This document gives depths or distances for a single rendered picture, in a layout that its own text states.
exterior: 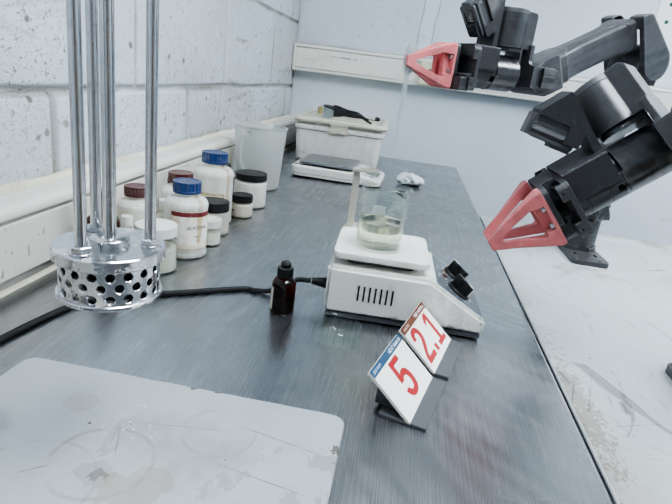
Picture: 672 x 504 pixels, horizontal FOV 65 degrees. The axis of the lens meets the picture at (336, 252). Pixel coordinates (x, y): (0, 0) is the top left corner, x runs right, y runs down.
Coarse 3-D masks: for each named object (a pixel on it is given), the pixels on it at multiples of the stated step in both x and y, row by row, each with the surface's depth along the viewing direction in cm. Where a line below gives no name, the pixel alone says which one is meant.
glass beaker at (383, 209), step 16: (368, 192) 64; (384, 192) 63; (400, 192) 63; (368, 208) 65; (384, 208) 64; (400, 208) 64; (368, 224) 65; (384, 224) 64; (400, 224) 65; (368, 240) 65; (384, 240) 65; (400, 240) 66
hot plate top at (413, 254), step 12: (348, 228) 75; (348, 240) 69; (408, 240) 73; (420, 240) 73; (336, 252) 65; (348, 252) 65; (360, 252) 65; (372, 252) 66; (396, 252) 67; (408, 252) 68; (420, 252) 68; (384, 264) 64; (396, 264) 64; (408, 264) 64; (420, 264) 64
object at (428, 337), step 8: (424, 312) 64; (416, 320) 61; (424, 320) 62; (432, 320) 64; (416, 328) 60; (424, 328) 61; (432, 328) 62; (440, 328) 64; (408, 336) 57; (416, 336) 58; (424, 336) 60; (432, 336) 61; (440, 336) 63; (416, 344) 57; (424, 344) 59; (432, 344) 60; (440, 344) 61; (424, 352) 58; (432, 352) 59; (432, 360) 58
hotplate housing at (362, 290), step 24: (336, 264) 65; (360, 264) 66; (432, 264) 71; (336, 288) 65; (360, 288) 65; (384, 288) 65; (408, 288) 64; (432, 288) 64; (336, 312) 67; (360, 312) 66; (384, 312) 66; (408, 312) 65; (432, 312) 65; (456, 312) 65
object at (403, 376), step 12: (396, 348) 54; (396, 360) 52; (408, 360) 54; (384, 372) 50; (396, 372) 51; (408, 372) 53; (420, 372) 54; (384, 384) 48; (396, 384) 50; (408, 384) 51; (420, 384) 53; (396, 396) 49; (408, 396) 50; (408, 408) 49
